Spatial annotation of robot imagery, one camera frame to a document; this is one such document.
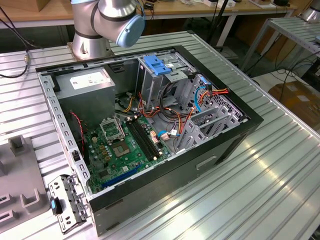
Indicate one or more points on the black RAM slot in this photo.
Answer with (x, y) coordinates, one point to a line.
(145, 138)
(142, 140)
(148, 137)
(139, 141)

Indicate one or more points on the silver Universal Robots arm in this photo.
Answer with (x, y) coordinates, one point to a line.
(112, 20)

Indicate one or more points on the grey metal disk bay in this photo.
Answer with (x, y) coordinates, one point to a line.
(197, 135)

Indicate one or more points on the black open PC case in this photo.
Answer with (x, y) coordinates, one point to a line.
(162, 190)

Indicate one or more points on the grey power supply unit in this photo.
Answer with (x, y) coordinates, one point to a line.
(85, 102)

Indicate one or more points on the blue plastic drive latch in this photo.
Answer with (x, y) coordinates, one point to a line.
(156, 66)

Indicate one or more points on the grey metal drive cage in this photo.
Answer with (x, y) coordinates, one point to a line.
(152, 87)

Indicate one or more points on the grey parts rack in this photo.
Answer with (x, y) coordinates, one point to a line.
(22, 170)

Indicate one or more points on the wooden desk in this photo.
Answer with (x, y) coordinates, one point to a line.
(175, 11)

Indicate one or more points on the black tripod stand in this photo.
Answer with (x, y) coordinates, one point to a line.
(218, 25)

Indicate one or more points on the large cardboard box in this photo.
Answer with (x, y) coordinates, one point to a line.
(295, 100)

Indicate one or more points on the metal slat table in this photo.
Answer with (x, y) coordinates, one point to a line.
(295, 30)

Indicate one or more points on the green motherboard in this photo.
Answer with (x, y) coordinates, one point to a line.
(100, 160)

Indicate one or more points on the blue black bracket latch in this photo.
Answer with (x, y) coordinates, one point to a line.
(55, 205)

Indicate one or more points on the metal slot cover bracket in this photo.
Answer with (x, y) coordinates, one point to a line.
(72, 200)

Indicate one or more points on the blue expansion slot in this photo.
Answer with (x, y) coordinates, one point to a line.
(120, 178)

